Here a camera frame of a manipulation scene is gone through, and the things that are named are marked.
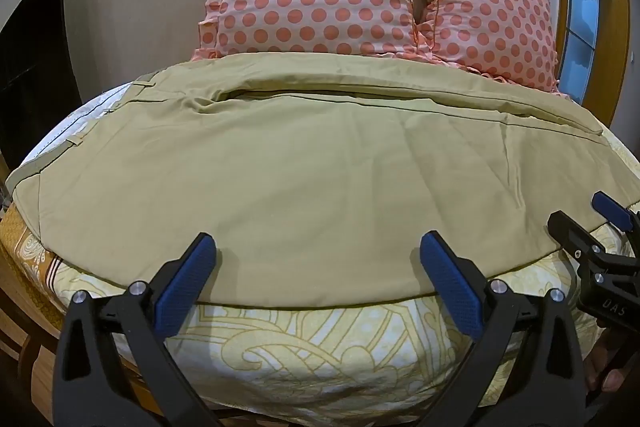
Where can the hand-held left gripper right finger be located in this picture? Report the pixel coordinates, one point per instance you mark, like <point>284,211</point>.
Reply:
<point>452,289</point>

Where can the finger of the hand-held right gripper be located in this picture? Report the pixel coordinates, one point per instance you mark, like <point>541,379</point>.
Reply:
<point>612,211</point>
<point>572,232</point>

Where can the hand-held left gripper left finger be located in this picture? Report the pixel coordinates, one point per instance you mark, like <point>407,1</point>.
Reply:
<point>184,289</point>

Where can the khaki pants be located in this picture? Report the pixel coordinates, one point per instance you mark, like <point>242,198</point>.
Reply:
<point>310,187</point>

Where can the person's right hand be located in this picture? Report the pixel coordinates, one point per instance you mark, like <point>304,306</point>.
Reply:
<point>602,364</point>

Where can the yellow patterned bedsheet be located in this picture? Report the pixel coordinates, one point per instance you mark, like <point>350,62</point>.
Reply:
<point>300,357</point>

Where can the glass window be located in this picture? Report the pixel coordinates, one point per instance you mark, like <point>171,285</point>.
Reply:
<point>582,2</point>

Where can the black door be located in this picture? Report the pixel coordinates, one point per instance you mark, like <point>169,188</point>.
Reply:
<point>35,57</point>

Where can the wooden bed frame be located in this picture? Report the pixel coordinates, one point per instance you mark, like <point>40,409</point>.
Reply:
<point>40,357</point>

